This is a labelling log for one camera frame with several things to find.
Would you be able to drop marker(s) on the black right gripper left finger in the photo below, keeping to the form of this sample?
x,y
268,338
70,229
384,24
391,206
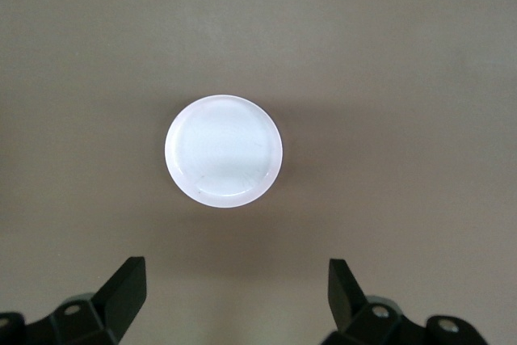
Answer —
x,y
101,312

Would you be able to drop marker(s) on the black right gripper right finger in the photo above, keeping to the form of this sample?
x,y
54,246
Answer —
x,y
363,316

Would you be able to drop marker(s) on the white round plate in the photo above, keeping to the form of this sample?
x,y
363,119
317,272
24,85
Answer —
x,y
224,151

